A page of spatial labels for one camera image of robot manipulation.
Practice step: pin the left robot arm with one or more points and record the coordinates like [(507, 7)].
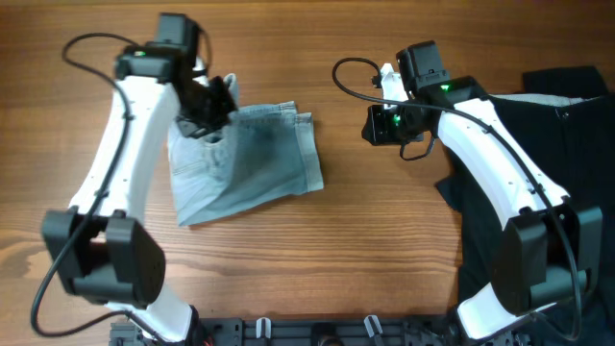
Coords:
[(99, 247)]

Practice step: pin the white rail clip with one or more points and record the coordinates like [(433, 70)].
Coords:
[(373, 328), (263, 328)]

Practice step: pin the right white rail clip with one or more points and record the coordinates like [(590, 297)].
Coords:
[(373, 328)]

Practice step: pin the black clothes pile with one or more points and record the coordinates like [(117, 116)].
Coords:
[(564, 120)]

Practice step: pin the light blue denim shorts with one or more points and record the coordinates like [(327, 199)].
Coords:
[(267, 152)]

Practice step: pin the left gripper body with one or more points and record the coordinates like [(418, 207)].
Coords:
[(209, 108)]

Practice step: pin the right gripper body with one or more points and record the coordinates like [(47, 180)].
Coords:
[(393, 125)]

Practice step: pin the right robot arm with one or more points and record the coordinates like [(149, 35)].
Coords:
[(549, 252)]

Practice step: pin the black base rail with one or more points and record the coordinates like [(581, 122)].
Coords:
[(409, 331)]

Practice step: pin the left white rail clip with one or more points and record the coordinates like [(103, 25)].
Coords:
[(263, 328)]

